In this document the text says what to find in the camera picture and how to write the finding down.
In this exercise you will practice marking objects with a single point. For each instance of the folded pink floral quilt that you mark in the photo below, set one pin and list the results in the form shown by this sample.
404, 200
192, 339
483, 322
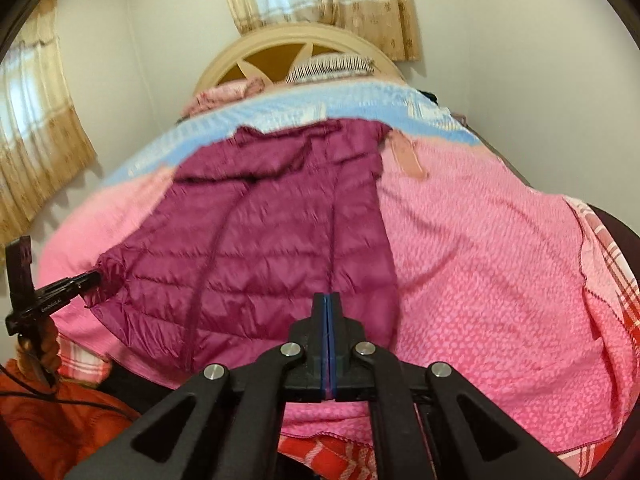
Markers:
220, 95

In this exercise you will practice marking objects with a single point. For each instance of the magenta puffer jacket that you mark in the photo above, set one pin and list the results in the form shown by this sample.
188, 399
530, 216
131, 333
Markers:
250, 240

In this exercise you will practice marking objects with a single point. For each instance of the red plaid bed sheet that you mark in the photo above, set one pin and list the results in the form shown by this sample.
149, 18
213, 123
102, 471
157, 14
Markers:
620, 270

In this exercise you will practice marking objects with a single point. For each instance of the pink and blue printed blanket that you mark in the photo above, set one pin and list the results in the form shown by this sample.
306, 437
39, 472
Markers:
475, 260

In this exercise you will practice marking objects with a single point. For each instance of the striped ruffled pillow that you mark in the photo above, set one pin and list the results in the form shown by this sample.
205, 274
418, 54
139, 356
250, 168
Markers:
330, 67

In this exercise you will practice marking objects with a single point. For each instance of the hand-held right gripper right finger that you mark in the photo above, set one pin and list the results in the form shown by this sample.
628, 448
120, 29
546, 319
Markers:
334, 345

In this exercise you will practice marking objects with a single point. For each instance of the person's left hand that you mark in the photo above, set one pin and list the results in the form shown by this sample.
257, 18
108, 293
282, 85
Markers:
47, 345

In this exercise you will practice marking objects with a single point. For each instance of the cream arched bed headboard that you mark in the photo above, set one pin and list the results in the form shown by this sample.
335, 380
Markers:
225, 55

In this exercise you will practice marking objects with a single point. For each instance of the person's orange sweater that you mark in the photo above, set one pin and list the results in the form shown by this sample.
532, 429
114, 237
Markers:
45, 440

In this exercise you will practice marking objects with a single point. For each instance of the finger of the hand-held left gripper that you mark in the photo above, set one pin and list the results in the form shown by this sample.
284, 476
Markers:
75, 283

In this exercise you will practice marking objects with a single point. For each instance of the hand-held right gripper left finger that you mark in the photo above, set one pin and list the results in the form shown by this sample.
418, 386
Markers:
320, 340

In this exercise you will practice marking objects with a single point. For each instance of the dark cloth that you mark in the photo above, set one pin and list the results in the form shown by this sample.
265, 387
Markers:
429, 97

